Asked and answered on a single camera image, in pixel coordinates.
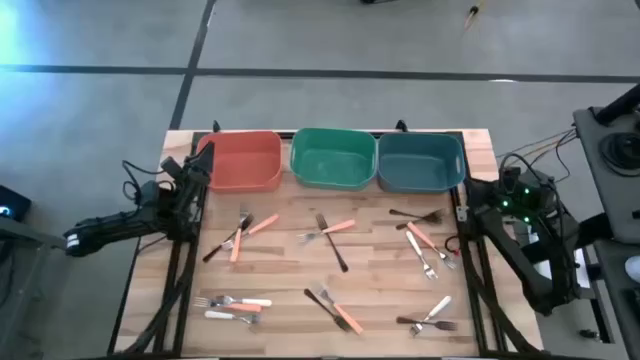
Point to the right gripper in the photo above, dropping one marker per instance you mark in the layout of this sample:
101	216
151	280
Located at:
532	200

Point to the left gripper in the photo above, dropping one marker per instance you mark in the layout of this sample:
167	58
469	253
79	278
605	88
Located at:
195	180

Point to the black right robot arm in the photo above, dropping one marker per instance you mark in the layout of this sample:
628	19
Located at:
520	260

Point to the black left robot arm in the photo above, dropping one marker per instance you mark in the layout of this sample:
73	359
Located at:
115	225

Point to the black table clamp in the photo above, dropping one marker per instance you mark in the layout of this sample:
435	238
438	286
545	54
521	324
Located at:
216	126
400	125

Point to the orange plastic bin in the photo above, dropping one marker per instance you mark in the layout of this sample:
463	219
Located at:
245	165

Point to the blue-grey plastic bin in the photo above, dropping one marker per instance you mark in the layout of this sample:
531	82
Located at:
420	165

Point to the black stand bar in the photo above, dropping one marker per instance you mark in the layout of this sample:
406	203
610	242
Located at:
597	226

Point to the white flat box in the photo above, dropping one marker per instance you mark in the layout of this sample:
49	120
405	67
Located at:
583	262

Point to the grey cart top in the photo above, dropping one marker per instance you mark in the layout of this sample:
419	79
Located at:
615	200

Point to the green plastic bin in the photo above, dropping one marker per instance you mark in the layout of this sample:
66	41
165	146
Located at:
332	160

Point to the white round object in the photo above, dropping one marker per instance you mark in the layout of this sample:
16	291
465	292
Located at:
634	269

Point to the black pole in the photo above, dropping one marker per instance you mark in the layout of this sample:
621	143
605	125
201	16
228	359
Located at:
617	106

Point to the grey cart shelf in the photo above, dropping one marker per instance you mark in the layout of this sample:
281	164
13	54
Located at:
615	310

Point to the small black floor object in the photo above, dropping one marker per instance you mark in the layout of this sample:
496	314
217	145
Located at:
590	334

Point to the yellow black floor tool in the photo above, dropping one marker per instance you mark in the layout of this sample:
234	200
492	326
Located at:
472	17

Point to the grey metal stand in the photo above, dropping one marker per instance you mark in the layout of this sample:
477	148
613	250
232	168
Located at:
30	234

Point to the black box with blue light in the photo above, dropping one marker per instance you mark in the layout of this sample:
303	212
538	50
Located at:
17	200

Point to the dark floor object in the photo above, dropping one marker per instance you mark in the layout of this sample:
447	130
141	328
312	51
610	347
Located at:
372	1

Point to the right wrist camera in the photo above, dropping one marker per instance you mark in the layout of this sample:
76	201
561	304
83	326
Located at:
510	178

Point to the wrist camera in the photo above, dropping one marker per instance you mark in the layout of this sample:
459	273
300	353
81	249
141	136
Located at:
510	178
171	166

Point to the grey metal bracket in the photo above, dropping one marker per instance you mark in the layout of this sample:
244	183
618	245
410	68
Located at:
461	213

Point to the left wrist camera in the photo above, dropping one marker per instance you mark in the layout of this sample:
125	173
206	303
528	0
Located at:
171	166

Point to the black metal table frame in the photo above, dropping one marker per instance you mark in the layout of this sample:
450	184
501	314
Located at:
183	325

